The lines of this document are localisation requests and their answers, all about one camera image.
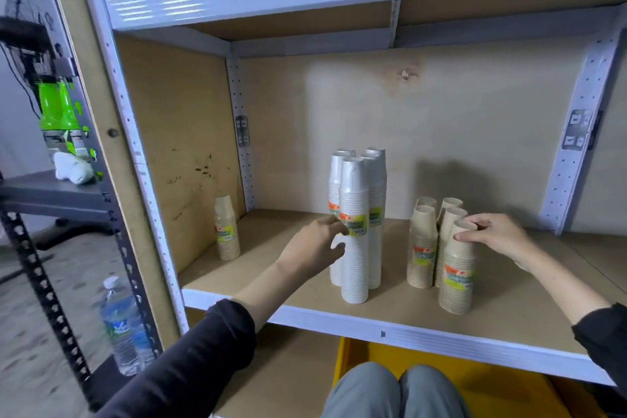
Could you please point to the person's left hand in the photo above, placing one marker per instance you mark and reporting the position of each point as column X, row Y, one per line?
column 313, row 248

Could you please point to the person's right hand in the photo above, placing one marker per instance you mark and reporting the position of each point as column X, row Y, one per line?
column 499, row 234

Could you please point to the white metal shelf wooden boards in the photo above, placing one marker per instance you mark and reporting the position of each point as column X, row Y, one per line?
column 274, row 246

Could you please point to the stack of white plastic cups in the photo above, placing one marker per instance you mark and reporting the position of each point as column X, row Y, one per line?
column 334, row 187
column 374, row 236
column 353, row 236
column 382, row 173
column 347, row 152

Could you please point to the stack of beige paper cups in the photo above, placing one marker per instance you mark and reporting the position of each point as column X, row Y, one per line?
column 456, row 280
column 449, row 202
column 426, row 201
column 448, row 221
column 227, row 231
column 422, row 251

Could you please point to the person's right forearm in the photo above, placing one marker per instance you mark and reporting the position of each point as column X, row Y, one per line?
column 578, row 295

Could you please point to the person's left forearm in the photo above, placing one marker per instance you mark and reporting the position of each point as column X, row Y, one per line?
column 196, row 364

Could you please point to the person's left leg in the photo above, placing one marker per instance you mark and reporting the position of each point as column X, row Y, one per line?
column 362, row 393

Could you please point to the person's leg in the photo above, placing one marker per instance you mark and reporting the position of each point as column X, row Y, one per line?
column 362, row 393
column 431, row 395

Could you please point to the person's right leg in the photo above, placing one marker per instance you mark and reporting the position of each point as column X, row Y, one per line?
column 431, row 395

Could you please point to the grey upright joint plate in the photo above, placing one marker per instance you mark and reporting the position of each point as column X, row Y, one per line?
column 242, row 131
column 578, row 131

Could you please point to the yellow plastic bin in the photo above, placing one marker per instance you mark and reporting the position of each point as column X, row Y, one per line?
column 490, row 383

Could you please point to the metal bolt head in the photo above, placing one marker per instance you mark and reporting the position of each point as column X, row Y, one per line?
column 405, row 74

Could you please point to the clear water bottle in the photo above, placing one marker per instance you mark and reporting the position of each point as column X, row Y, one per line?
column 125, row 329

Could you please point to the black bolt head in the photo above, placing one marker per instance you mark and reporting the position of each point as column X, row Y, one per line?
column 113, row 133

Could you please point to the black fan stand base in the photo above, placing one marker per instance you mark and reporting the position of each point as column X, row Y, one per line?
column 73, row 231

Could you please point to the white figurine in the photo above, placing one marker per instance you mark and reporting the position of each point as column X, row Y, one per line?
column 73, row 168

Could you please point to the black metal rack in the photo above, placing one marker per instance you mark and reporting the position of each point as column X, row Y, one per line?
column 49, row 192

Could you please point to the black fan motor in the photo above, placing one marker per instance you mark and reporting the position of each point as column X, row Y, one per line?
column 22, row 33

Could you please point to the black fan grille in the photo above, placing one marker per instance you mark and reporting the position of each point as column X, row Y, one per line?
column 24, row 1

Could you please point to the grey metal clamp bracket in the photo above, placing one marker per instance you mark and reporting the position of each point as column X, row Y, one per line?
column 63, row 67

